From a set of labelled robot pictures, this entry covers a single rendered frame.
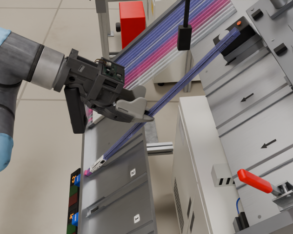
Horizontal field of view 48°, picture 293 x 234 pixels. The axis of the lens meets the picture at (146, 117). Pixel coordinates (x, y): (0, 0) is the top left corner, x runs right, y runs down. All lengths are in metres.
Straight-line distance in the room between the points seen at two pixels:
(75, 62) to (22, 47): 0.09
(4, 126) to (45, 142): 1.34
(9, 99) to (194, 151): 0.59
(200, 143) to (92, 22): 2.03
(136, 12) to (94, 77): 0.78
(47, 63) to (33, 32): 2.28
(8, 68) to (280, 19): 0.48
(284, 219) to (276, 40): 0.28
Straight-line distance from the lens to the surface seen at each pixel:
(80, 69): 0.63
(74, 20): 2.98
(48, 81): 0.63
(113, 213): 0.75
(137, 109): 0.67
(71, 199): 0.92
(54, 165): 1.84
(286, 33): 0.59
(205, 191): 0.97
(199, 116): 1.15
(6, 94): 0.68
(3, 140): 0.60
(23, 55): 0.63
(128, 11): 1.39
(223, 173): 0.96
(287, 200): 0.50
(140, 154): 0.75
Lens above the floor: 1.43
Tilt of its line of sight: 46 degrees down
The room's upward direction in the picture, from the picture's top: straight up
